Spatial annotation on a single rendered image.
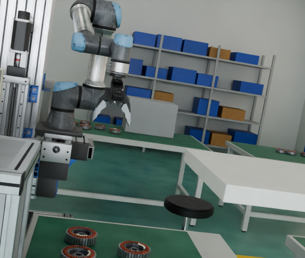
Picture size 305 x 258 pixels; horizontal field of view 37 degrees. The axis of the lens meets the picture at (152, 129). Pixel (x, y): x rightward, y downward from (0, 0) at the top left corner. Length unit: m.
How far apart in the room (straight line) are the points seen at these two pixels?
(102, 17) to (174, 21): 6.14
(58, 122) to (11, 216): 1.20
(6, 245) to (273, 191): 0.59
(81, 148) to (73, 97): 0.30
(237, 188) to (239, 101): 7.79
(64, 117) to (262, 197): 1.50
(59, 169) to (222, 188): 1.39
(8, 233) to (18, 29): 1.42
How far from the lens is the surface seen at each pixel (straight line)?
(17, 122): 2.34
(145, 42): 7.64
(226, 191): 0.84
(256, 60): 8.11
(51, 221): 1.83
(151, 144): 4.09
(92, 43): 1.84
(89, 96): 2.23
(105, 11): 2.19
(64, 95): 2.22
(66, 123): 2.22
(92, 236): 1.63
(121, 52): 1.76
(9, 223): 1.07
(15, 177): 1.03
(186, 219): 3.11
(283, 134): 9.04
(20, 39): 2.32
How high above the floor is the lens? 1.38
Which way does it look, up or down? 7 degrees down
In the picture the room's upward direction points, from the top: 9 degrees clockwise
